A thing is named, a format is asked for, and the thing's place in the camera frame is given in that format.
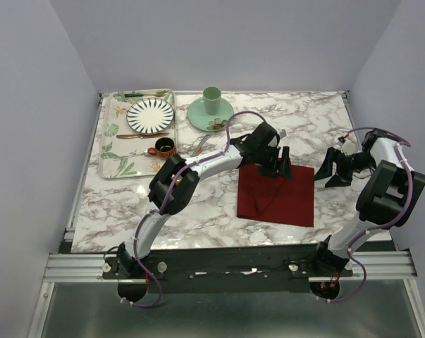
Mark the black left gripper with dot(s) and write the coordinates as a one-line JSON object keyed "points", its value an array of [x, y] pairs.
{"points": [[270, 170]]}

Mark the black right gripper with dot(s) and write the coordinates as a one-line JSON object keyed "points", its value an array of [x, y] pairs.
{"points": [[334, 155]]}

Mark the dark red cloth napkin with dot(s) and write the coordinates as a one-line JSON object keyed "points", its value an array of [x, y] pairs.
{"points": [[277, 200]]}

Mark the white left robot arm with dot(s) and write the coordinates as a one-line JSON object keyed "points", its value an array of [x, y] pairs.
{"points": [[173, 186]]}

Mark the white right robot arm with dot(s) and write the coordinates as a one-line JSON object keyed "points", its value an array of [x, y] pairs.
{"points": [[387, 200]]}

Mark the silver butter knife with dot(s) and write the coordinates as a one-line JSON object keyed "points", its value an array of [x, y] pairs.
{"points": [[198, 148]]}

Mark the green round saucer plate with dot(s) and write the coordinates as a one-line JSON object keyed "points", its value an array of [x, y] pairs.
{"points": [[203, 121]]}

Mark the green plastic cup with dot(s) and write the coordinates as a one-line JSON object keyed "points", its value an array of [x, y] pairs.
{"points": [[211, 100]]}

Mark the orange black coffee mug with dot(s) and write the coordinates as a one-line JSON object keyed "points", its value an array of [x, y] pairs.
{"points": [[163, 148]]}

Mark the striped white round plate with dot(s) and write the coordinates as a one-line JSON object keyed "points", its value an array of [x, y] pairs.
{"points": [[150, 116]]}

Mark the floral rectangular serving tray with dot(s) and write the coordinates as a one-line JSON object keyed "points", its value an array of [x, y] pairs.
{"points": [[124, 158]]}

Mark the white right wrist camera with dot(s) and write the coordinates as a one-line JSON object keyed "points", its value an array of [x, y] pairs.
{"points": [[347, 147]]}

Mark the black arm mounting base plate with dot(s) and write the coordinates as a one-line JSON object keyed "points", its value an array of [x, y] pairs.
{"points": [[280, 268]]}

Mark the aluminium frame rail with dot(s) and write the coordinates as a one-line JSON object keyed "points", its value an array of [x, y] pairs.
{"points": [[387, 265]]}

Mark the green handled gold fork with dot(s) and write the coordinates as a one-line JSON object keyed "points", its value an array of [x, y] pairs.
{"points": [[139, 94]]}

